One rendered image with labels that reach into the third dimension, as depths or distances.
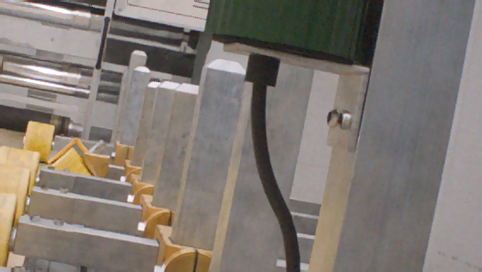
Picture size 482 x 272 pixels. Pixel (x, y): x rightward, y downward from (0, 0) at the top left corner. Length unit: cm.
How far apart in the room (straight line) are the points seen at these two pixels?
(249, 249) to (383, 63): 27
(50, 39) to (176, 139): 183
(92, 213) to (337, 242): 80
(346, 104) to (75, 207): 80
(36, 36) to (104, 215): 179
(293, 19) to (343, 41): 2
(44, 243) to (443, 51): 59
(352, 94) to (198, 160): 50
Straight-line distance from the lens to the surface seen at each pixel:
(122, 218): 117
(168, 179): 112
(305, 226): 145
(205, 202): 88
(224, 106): 87
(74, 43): 293
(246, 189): 62
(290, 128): 63
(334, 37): 36
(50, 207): 116
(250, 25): 36
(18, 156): 140
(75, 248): 92
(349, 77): 39
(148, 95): 162
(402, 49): 38
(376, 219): 38
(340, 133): 39
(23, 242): 92
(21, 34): 293
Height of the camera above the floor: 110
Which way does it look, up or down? 3 degrees down
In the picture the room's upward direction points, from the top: 11 degrees clockwise
